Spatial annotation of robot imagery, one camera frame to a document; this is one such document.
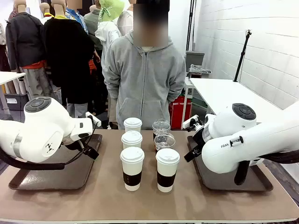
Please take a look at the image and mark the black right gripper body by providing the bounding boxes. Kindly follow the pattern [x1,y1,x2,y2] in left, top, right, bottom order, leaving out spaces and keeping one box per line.
[192,127,206,153]

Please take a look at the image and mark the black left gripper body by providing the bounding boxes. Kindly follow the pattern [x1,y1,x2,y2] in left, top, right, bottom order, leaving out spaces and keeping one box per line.
[62,140,85,151]

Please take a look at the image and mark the clear iced coffee cup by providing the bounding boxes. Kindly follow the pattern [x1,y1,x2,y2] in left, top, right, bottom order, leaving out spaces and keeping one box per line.
[154,132,176,154]
[152,119,171,140]

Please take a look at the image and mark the white paper coffee cup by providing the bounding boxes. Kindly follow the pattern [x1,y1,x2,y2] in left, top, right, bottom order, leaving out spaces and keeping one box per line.
[120,146,145,192]
[123,117,142,133]
[155,148,181,193]
[121,130,143,150]

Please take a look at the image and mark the brown serving tray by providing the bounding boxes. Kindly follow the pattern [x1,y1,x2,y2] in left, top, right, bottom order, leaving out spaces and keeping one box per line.
[186,135,274,192]
[8,133,103,191]

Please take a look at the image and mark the red box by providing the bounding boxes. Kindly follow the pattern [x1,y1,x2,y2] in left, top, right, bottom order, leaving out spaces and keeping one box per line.
[168,96,193,129]

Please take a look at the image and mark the large white table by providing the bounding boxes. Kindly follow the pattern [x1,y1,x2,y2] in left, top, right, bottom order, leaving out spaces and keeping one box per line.
[189,78,284,124]

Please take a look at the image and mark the grey storage crate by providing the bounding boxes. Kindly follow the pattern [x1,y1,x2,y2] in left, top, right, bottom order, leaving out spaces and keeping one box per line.
[4,93,30,111]

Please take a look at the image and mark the person in grey hoodie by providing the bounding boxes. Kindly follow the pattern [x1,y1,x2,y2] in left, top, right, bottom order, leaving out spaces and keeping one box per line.
[102,0,187,130]

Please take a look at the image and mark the white paper rolls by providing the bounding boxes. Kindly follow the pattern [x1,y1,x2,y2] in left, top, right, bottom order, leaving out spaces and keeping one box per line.
[13,78,28,95]

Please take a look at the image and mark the grey plastic bin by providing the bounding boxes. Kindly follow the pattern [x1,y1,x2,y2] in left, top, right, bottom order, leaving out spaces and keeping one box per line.
[185,50,205,70]

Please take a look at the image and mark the black tripod stand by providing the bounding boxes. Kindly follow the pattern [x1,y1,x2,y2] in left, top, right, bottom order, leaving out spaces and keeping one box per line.
[233,29,252,82]

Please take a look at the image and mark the mannequin in black coat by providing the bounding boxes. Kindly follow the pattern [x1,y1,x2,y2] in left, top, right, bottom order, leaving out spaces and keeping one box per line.
[43,0,95,117]

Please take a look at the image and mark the small white side table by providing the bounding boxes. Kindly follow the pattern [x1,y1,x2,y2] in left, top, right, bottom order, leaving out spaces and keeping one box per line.
[0,71,26,115]

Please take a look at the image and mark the mannequin in white garment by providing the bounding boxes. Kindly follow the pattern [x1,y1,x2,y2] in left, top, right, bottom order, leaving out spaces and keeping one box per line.
[94,20,122,77]

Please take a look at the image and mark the black light stand poles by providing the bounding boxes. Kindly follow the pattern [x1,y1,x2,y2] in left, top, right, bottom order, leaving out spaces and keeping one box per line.
[185,0,197,52]

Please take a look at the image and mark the mannequin in dark grey jacket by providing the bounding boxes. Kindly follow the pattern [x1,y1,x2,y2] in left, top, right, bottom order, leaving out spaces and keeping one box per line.
[5,0,54,100]

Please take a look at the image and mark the mannequin in olive jacket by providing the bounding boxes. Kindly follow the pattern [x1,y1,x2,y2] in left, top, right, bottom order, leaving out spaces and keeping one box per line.
[83,4,103,51]

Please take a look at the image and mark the person in blue shirt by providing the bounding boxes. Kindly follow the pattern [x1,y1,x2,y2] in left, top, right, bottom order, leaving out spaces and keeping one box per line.
[64,0,101,73]

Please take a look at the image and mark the bare white mannequin torso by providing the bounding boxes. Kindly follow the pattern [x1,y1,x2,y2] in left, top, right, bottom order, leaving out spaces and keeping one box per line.
[116,9,134,37]

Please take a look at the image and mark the mannequin with yellow collar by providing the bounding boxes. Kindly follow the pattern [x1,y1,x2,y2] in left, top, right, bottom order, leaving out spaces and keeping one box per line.
[39,2,55,24]

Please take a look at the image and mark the green sun hat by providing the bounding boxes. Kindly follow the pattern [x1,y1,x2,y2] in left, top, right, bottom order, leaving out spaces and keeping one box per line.
[98,0,125,23]

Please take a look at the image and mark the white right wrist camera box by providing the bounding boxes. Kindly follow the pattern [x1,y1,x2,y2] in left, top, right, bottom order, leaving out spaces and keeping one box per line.
[182,115,199,129]

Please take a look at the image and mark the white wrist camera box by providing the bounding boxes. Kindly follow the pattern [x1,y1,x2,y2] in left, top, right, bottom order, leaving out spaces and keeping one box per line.
[85,112,102,128]
[182,115,199,129]

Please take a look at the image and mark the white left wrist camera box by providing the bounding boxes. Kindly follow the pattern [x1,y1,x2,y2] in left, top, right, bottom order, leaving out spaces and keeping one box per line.
[85,112,102,128]

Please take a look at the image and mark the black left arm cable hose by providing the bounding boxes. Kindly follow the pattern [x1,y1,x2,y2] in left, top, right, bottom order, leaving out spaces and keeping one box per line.
[0,147,85,171]

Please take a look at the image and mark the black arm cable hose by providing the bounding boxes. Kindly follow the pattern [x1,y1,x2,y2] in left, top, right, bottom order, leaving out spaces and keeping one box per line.
[0,147,85,171]
[234,149,299,186]

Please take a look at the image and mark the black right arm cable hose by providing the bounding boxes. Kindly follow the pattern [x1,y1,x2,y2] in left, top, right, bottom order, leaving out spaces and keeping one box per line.
[234,149,299,186]

